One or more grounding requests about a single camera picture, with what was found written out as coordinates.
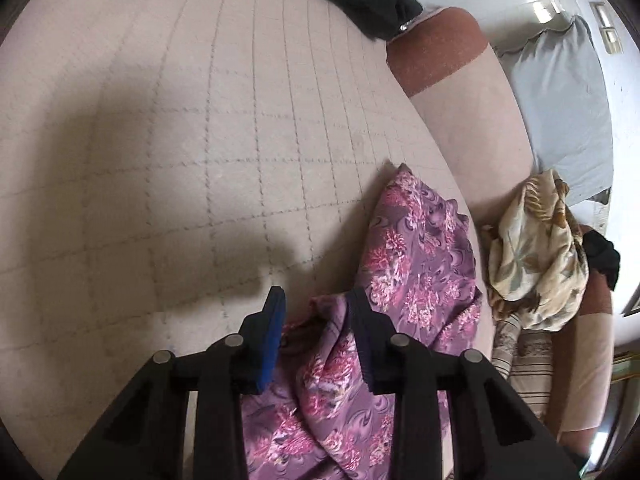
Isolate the beige floral cloth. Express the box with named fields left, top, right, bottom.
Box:
left=482, top=169, right=590, bottom=332

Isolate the framed picture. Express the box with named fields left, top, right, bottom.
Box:
left=621, top=284, right=640, bottom=318

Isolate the purple floral garment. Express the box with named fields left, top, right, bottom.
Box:
left=240, top=162, right=483, bottom=480

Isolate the wall switch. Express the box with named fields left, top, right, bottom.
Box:
left=590, top=2, right=625, bottom=55

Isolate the striped beige blanket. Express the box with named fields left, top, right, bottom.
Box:
left=491, top=312, right=556, bottom=421

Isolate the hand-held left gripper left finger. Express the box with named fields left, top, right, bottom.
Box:
left=57, top=286, right=287, bottom=480

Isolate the grey pillow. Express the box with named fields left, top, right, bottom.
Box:
left=495, top=15, right=615, bottom=206

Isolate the small black cloth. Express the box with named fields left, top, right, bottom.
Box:
left=582, top=230, right=622, bottom=291

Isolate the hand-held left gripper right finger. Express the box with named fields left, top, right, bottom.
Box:
left=347, top=287, right=583, bottom=480

